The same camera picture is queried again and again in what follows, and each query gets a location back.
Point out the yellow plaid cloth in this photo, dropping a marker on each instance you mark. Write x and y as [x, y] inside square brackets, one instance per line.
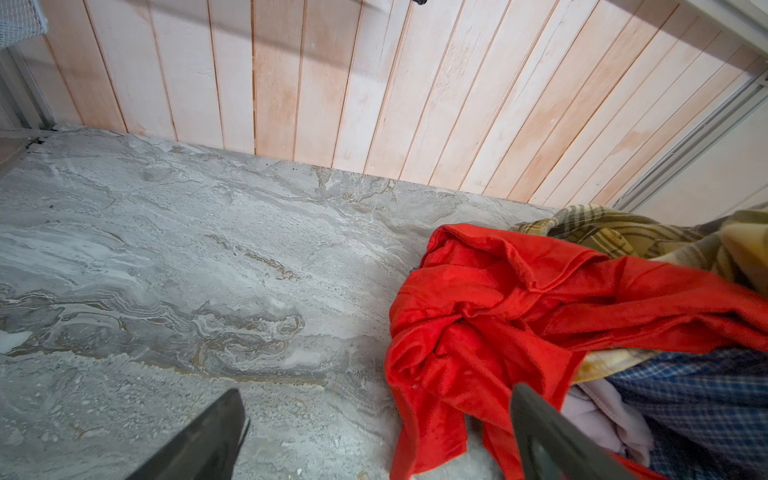
[733, 247]

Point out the aluminium frame rail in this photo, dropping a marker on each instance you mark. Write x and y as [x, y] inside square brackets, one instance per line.
[714, 125]

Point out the red cloth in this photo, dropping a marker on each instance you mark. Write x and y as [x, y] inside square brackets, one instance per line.
[489, 309]

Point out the pale lilac cloth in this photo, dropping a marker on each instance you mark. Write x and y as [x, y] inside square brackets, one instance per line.
[597, 409]

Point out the blue checked cloth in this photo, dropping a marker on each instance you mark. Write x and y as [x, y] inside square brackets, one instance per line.
[707, 413]

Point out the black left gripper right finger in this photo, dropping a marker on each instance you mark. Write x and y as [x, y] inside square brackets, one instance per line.
[551, 447]

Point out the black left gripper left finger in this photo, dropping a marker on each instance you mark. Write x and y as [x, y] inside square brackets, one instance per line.
[207, 448]

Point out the white wire mesh shelf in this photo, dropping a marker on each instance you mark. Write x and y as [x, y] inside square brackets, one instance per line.
[20, 20]

